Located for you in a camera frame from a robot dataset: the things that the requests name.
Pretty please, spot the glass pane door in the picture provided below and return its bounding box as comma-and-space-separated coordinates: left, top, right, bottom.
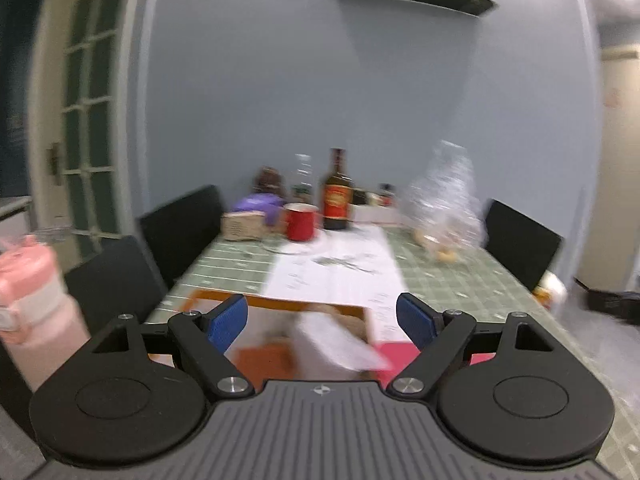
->
30, 0, 146, 261

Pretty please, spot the black chair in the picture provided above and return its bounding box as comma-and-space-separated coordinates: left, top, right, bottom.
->
482, 199, 563, 291
64, 235, 168, 336
137, 185, 226, 288

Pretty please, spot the orange cardboard box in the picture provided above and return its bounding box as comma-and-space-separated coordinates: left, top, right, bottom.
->
182, 290, 373, 381

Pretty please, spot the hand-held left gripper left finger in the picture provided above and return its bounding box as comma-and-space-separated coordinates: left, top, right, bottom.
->
92, 294, 253, 397

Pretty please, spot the beige radio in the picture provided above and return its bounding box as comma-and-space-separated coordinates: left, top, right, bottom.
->
221, 210, 268, 241

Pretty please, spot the clear plastic bag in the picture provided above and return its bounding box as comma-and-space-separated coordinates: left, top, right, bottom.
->
407, 140, 488, 263

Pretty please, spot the clear water bottle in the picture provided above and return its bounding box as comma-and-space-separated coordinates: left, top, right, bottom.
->
291, 154, 316, 206

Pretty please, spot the green checked tablecloth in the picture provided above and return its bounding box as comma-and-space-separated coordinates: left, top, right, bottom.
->
145, 220, 640, 480

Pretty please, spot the red mug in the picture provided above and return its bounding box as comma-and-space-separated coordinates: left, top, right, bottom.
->
283, 203, 319, 242

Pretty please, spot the dark liquor bottle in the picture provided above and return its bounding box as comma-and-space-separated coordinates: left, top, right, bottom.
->
322, 148, 355, 231

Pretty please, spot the purple pouch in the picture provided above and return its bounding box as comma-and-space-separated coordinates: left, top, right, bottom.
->
235, 194, 286, 231

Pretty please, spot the beige door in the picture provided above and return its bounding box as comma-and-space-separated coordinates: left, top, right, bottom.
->
575, 47, 640, 291

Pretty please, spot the pink water bottle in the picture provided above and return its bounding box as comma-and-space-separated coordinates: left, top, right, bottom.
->
0, 234, 91, 391

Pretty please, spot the red cardboard box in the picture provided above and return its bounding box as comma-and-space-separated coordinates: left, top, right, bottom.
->
370, 341, 496, 376

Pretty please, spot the white printed table runner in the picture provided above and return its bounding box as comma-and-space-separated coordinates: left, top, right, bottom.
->
262, 225, 406, 346

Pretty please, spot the white orange plush toy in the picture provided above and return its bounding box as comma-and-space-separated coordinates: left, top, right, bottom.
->
532, 270, 568, 311

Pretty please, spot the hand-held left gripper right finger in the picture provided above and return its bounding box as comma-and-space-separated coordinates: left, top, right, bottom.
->
387, 292, 556, 396

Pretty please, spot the brown figurine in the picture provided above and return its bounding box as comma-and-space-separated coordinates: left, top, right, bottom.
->
252, 166, 283, 196

